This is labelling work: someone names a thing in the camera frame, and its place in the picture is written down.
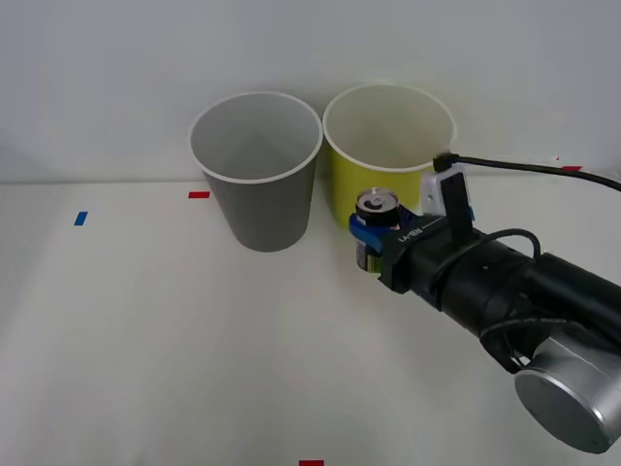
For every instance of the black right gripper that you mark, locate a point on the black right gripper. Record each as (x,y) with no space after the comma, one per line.
(415,262)

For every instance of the black drink can green print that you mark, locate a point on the black drink can green print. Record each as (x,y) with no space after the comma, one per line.
(376,203)

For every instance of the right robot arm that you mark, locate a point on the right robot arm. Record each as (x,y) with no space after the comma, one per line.
(558,296)

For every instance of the yellow-green plastic waste bin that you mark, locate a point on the yellow-green plastic waste bin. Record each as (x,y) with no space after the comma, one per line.
(369,179)

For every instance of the grey plastic waste bin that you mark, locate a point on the grey plastic waste bin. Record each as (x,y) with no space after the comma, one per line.
(264,218)

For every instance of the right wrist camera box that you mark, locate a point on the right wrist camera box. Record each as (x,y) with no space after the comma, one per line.
(432,194)

